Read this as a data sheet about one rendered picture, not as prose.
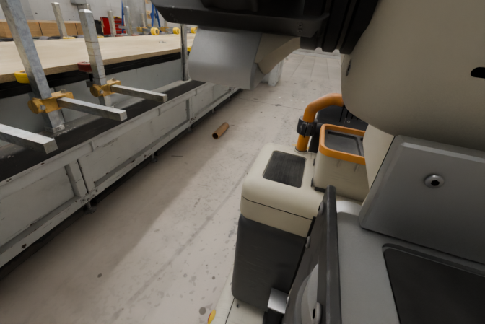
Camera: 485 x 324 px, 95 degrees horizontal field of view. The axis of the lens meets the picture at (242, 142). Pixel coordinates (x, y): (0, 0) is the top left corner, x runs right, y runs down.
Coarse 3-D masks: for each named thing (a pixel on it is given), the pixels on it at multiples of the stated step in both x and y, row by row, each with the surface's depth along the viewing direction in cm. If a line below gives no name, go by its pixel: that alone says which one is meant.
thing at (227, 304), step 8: (232, 272) 88; (224, 288) 83; (224, 296) 80; (232, 296) 79; (224, 304) 77; (232, 304) 77; (240, 304) 77; (248, 304) 78; (216, 312) 76; (224, 312) 75; (232, 312) 75; (240, 312) 75; (248, 312) 75; (256, 312) 76; (264, 312) 75; (208, 320) 75; (216, 320) 73; (224, 320) 73; (232, 320) 73; (240, 320) 73; (248, 320) 73; (256, 320) 74; (264, 320) 73; (280, 320) 75
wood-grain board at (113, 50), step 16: (0, 48) 120; (16, 48) 123; (48, 48) 131; (64, 48) 136; (80, 48) 140; (112, 48) 151; (128, 48) 157; (144, 48) 163; (160, 48) 170; (176, 48) 177; (0, 64) 92; (16, 64) 94; (48, 64) 98; (64, 64) 101; (0, 80) 80
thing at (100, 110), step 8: (32, 96) 87; (64, 104) 84; (72, 104) 82; (80, 104) 81; (88, 104) 82; (96, 104) 83; (88, 112) 82; (96, 112) 80; (104, 112) 79; (112, 112) 78; (120, 112) 78; (120, 120) 79
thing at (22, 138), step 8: (0, 128) 61; (8, 128) 61; (16, 128) 61; (0, 136) 60; (8, 136) 59; (16, 136) 58; (24, 136) 58; (32, 136) 58; (40, 136) 59; (16, 144) 60; (24, 144) 59; (32, 144) 57; (40, 144) 56; (48, 144) 57; (56, 144) 59; (48, 152) 58
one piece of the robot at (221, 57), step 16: (208, 32) 15; (224, 32) 15; (240, 32) 15; (256, 32) 15; (192, 48) 15; (208, 48) 15; (224, 48) 15; (240, 48) 15; (256, 48) 14; (192, 64) 15; (208, 64) 15; (224, 64) 15; (240, 64) 14; (256, 64) 14; (208, 80) 16; (224, 80) 15; (240, 80) 15; (256, 80) 15
